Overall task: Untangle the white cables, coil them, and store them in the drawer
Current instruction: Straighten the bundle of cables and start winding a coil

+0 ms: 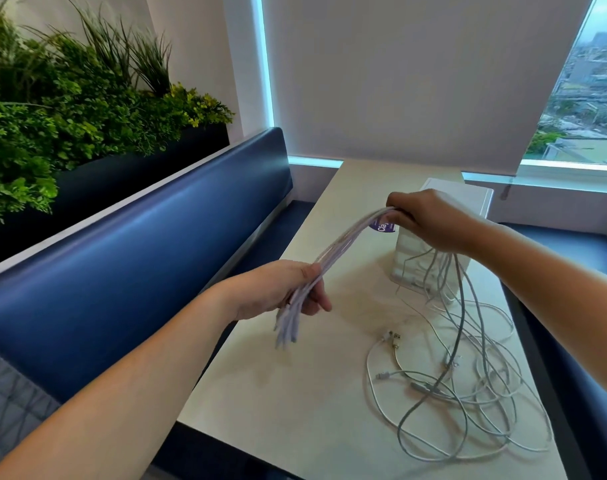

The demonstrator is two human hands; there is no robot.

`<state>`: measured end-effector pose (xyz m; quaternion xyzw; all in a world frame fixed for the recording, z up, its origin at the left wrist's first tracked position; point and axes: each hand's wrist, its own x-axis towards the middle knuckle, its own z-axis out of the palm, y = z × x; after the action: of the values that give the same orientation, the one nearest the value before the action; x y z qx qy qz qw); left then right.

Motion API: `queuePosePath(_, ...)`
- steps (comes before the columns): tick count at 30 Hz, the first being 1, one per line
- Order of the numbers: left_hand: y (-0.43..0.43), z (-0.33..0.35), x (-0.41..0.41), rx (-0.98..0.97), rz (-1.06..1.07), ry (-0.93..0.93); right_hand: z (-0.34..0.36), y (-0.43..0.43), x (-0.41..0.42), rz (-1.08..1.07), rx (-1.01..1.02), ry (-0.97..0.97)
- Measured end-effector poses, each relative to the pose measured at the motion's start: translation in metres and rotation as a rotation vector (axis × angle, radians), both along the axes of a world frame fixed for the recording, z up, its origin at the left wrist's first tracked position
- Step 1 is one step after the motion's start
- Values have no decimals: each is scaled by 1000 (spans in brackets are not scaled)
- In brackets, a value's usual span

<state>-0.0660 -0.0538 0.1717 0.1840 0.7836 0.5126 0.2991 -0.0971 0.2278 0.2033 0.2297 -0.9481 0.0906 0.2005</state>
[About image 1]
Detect person's left hand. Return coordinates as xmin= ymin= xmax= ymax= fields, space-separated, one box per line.
xmin=208 ymin=259 xmax=333 ymax=323

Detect person's right hand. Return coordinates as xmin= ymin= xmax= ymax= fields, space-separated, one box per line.
xmin=385 ymin=188 xmax=494 ymax=255

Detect white mini drawer cabinet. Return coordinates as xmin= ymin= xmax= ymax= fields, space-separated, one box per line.
xmin=391 ymin=178 xmax=494 ymax=301

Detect person's left forearm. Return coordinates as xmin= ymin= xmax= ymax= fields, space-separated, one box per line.
xmin=0 ymin=292 xmax=239 ymax=480

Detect person's right forearm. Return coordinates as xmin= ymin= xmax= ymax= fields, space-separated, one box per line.
xmin=475 ymin=222 xmax=607 ymax=405

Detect black planter box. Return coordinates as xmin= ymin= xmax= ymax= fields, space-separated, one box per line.
xmin=0 ymin=123 xmax=231 ymax=271

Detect white table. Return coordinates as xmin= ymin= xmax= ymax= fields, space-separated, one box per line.
xmin=177 ymin=158 xmax=569 ymax=480

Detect blue padded bench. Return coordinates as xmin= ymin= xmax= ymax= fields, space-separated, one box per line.
xmin=501 ymin=222 xmax=607 ymax=480
xmin=0 ymin=127 xmax=315 ymax=480

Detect white roller blind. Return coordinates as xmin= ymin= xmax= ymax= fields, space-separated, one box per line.
xmin=262 ymin=0 xmax=597 ymax=177

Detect glass window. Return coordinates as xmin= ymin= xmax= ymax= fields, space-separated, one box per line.
xmin=523 ymin=0 xmax=607 ymax=168

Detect green leafy plants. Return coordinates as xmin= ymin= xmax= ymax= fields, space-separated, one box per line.
xmin=0 ymin=0 xmax=235 ymax=227

